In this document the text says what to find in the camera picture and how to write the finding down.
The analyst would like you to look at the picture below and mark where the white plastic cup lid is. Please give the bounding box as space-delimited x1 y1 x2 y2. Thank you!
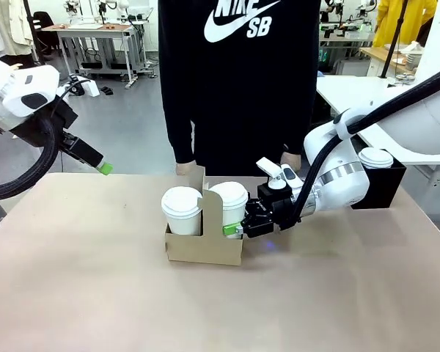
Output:
161 186 203 221
208 181 249 213

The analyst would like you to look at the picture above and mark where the brown cardboard cup carrier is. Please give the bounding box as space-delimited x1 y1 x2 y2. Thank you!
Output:
164 165 246 267

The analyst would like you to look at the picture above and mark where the black arm cable sleeve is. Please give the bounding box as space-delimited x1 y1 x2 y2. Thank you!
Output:
291 62 440 224
0 109 58 202

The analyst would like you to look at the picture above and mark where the black office chair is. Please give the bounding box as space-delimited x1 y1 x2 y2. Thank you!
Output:
32 10 59 58

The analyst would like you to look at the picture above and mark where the black right arm cable sleeve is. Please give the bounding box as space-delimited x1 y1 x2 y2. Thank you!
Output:
291 62 440 224

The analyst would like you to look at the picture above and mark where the black tripod pole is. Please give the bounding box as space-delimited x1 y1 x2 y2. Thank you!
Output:
379 0 408 80

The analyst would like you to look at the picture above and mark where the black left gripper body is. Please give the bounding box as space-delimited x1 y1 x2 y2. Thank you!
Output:
10 100 78 148

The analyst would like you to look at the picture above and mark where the black box stand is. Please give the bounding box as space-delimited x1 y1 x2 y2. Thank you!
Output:
351 148 407 210

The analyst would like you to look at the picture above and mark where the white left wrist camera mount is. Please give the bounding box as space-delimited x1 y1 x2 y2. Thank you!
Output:
67 75 100 98

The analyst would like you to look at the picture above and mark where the stack of white bowls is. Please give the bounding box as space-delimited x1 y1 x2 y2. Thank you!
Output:
403 51 423 71

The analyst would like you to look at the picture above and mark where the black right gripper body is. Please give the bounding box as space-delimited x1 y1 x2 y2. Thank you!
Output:
269 196 302 232

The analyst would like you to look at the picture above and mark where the white side table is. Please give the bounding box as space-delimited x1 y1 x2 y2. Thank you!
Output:
315 75 440 166

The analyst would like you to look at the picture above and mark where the person torso black hoodie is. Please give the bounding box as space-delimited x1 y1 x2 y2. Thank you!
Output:
157 0 322 177

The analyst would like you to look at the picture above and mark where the grey background workbench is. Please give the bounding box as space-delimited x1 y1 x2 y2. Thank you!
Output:
319 21 375 70

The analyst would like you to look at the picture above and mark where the person left hand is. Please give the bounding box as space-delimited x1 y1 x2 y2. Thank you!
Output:
280 152 302 171

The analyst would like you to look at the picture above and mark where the black left arm cable sleeve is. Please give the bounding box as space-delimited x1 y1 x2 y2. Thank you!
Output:
0 109 58 202

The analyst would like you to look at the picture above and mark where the workbench with orange top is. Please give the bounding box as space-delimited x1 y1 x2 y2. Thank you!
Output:
40 22 147 89

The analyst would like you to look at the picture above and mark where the person right hand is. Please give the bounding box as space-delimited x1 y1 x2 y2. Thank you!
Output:
175 160 197 176

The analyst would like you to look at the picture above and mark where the hanging white coat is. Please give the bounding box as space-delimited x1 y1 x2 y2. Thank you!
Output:
0 0 33 58

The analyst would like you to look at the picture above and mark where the person right forearm black sleeve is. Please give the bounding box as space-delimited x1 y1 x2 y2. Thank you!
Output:
160 84 198 166

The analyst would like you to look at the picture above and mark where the wooden background table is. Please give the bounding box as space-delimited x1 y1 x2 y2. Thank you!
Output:
358 45 417 78

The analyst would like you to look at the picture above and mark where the person in yellow jacket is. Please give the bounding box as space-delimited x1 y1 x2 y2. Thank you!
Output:
372 0 438 48

